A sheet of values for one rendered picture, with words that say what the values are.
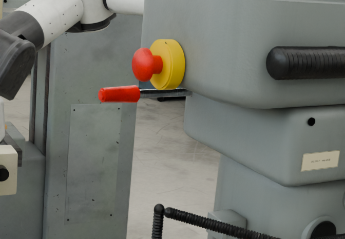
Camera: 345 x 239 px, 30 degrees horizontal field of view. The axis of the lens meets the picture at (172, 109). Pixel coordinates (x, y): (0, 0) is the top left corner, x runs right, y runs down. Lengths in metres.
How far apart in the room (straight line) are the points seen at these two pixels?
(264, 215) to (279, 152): 0.12
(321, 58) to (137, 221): 4.07
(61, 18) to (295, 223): 0.68
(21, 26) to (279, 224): 0.64
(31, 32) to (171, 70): 0.55
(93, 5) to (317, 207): 0.73
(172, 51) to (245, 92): 0.10
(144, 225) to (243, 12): 4.00
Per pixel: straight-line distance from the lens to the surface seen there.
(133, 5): 1.35
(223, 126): 0.85
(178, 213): 0.79
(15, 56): 1.18
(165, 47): 0.75
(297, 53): 0.67
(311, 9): 0.71
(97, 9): 1.39
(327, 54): 0.70
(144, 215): 4.81
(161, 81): 0.76
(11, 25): 1.24
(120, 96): 0.85
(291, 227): 0.85
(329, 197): 0.86
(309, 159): 0.78
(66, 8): 1.33
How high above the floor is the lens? 1.89
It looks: 14 degrees down
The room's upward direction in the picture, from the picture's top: 5 degrees clockwise
